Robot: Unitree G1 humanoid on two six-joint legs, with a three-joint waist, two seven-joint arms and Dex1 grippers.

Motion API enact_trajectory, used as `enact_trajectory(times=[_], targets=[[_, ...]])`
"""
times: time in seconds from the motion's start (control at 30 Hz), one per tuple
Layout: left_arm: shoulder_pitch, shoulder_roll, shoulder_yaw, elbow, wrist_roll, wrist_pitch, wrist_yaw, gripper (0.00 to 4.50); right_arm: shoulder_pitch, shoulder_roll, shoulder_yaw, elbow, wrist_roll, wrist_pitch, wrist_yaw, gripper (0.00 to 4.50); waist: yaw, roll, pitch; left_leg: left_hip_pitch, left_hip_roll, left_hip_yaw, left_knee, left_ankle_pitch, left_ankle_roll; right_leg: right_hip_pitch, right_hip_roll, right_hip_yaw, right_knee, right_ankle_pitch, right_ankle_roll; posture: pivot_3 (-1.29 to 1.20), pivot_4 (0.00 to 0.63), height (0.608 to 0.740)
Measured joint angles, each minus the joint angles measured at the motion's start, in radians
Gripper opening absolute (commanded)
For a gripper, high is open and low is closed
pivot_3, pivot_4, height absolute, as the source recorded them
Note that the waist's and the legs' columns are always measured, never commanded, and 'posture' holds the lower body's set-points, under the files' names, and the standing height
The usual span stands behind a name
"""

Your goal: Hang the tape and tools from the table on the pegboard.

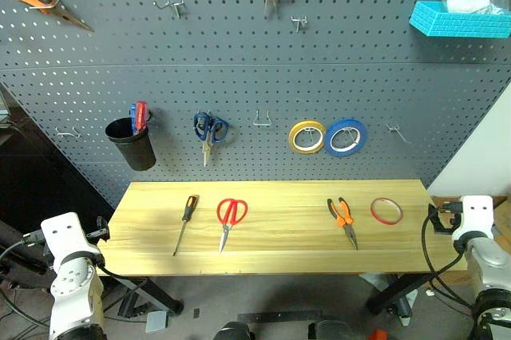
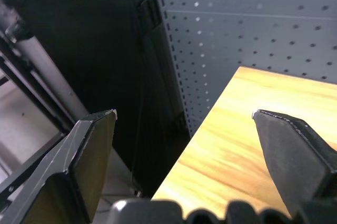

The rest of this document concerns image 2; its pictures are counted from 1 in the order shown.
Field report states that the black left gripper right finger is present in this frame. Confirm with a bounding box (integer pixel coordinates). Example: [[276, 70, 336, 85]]
[[252, 109, 337, 220]]

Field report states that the silver metal stand pole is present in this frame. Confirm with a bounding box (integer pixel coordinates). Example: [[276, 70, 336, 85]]
[[5, 23, 90, 125]]

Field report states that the black fabric partition panel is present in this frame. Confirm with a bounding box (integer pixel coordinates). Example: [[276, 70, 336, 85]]
[[15, 0, 191, 199]]

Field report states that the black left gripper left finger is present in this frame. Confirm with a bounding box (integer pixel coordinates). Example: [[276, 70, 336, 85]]
[[0, 108, 118, 224]]

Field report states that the grey perforated metal panel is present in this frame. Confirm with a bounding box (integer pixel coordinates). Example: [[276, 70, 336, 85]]
[[152, 0, 337, 138]]

